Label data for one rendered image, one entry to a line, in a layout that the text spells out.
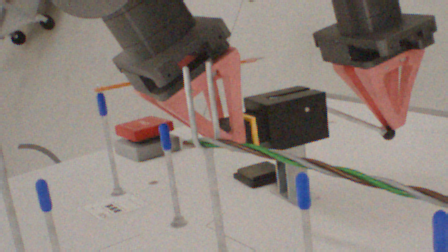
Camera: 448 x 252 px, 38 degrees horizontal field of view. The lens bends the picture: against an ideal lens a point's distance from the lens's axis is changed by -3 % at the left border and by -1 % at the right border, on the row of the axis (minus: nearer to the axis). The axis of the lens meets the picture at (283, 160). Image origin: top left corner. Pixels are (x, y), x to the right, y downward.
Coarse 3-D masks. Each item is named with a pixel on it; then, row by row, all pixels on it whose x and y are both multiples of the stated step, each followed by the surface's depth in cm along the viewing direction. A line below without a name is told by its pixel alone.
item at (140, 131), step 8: (136, 120) 75; (144, 120) 75; (152, 120) 74; (160, 120) 74; (168, 120) 73; (120, 128) 73; (128, 128) 72; (136, 128) 72; (144, 128) 71; (152, 128) 72; (120, 136) 73; (128, 136) 72; (136, 136) 71; (144, 136) 71; (152, 136) 72
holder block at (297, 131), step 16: (256, 96) 55; (272, 96) 55; (288, 96) 54; (304, 96) 53; (320, 96) 54; (256, 112) 53; (272, 112) 52; (288, 112) 53; (304, 112) 54; (320, 112) 54; (272, 128) 52; (288, 128) 53; (304, 128) 54; (320, 128) 55; (272, 144) 53; (288, 144) 53; (304, 144) 54
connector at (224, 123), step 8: (248, 112) 55; (224, 120) 53; (256, 120) 52; (264, 120) 53; (224, 128) 52; (248, 128) 52; (256, 128) 52; (264, 128) 53; (248, 136) 52; (264, 136) 53
